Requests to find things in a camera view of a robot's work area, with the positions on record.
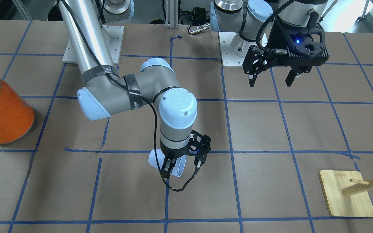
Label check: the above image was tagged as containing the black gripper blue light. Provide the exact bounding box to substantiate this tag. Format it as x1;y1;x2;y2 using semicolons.
243;22;330;87

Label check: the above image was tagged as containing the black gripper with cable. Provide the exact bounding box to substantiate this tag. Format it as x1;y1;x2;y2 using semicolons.
160;130;211;179

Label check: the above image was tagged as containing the light blue plastic cup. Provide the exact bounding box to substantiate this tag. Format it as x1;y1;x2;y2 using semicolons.
148;148;187;177

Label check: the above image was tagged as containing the robot arm near wooden stand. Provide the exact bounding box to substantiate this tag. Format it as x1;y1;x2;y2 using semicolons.
210;0;330;87

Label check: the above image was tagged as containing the robot arm near orange can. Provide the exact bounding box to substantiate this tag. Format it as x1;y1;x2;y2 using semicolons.
56;0;211;178

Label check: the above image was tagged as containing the wooden cup stand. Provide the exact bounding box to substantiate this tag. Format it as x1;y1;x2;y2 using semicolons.
318;152;373;218

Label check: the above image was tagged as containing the orange can with grey lid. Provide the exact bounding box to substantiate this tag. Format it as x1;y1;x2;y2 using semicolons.
0;79;35;144

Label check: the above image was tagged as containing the white base plate near stand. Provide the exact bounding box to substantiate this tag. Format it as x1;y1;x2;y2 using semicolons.
219;32;256;68

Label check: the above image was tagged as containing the white base plate near can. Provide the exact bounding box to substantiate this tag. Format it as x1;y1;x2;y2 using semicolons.
62;25;124;65

